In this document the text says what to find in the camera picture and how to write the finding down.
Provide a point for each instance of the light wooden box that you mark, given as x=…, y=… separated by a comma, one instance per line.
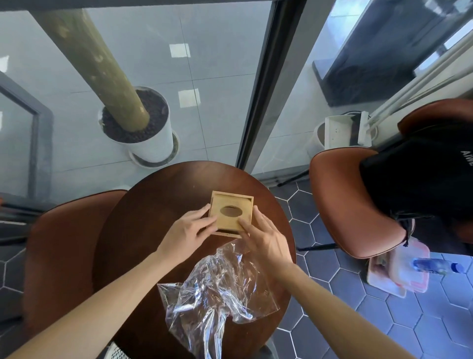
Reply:
x=225, y=223

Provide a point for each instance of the dark grey plinth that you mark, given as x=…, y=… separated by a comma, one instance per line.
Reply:
x=369, y=55

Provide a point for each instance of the green potted tree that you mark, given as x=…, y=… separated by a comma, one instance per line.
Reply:
x=99, y=66

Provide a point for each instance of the grey glass door frame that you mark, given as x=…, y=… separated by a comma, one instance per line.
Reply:
x=42, y=148

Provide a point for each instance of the person's right hand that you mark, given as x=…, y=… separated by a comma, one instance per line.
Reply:
x=271, y=247

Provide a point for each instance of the blue water bottle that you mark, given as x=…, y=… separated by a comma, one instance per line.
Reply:
x=432, y=265

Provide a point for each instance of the person's left forearm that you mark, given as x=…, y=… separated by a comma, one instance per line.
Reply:
x=92, y=314

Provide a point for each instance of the white plant pot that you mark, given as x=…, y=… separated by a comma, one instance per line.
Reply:
x=151, y=148

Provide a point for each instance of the person's right forearm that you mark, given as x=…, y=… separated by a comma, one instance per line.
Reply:
x=332, y=310

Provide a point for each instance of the dark grey window frame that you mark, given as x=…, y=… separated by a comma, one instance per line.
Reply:
x=269, y=92

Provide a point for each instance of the white perforated plastic basket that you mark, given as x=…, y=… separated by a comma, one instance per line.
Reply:
x=114, y=353

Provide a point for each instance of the black garment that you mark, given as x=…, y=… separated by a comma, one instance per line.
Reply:
x=417, y=177

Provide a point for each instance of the clear plastic bag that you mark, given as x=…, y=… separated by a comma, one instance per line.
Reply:
x=207, y=296

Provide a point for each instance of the white round planter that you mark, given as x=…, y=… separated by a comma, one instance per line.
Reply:
x=318, y=137

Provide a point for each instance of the brown leather chair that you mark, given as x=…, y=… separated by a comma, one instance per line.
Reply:
x=343, y=192
x=55, y=259

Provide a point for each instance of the white metal stand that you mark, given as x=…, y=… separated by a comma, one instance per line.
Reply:
x=364, y=133

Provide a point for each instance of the person's left hand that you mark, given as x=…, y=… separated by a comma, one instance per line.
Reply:
x=184, y=236

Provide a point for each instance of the pink plastic container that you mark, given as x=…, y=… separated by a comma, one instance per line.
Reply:
x=402, y=273

